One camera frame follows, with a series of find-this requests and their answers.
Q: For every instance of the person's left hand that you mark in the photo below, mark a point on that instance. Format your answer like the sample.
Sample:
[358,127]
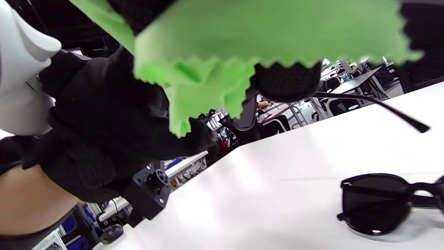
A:
[104,132]

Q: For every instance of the person's right hand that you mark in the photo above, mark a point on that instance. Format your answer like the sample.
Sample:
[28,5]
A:
[288,83]

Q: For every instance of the small mirrored oval sunglasses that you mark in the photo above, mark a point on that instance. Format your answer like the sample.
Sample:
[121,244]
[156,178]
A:
[248,116]

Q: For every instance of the green cleaning cloth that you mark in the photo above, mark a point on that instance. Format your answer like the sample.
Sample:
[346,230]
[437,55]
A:
[242,27]

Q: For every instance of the thin-frame dark sunglasses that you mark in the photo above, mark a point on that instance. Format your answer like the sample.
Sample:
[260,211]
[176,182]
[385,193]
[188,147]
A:
[374,205]

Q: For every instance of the dark side table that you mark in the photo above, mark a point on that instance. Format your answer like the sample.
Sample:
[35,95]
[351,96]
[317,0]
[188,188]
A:
[353,82]

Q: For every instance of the black office chair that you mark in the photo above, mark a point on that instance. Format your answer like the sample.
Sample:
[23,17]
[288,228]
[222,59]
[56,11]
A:
[426,41]

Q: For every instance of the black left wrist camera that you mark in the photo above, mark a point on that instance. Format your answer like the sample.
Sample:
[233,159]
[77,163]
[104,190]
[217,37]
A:
[149,194]

